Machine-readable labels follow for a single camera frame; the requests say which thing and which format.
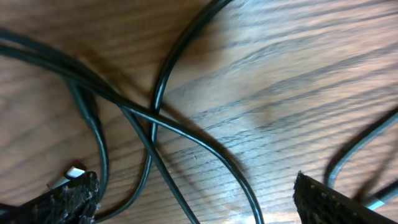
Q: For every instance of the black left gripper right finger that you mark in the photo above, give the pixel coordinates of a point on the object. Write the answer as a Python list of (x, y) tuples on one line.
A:
[(319, 204)]

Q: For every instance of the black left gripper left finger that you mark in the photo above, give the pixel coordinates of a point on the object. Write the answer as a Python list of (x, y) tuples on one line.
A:
[(73, 202)]

